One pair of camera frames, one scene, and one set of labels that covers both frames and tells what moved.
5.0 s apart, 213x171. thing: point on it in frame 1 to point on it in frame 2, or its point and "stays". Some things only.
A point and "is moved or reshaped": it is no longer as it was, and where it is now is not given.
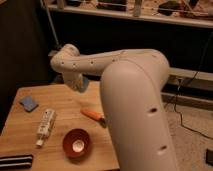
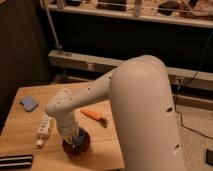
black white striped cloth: x=16 y=162 stays
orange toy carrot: x=95 y=116 stays
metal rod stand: x=57 y=42 stays
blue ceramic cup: x=85 y=85 is moved or reshaped
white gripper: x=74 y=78 to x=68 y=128
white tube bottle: x=45 y=127 stays
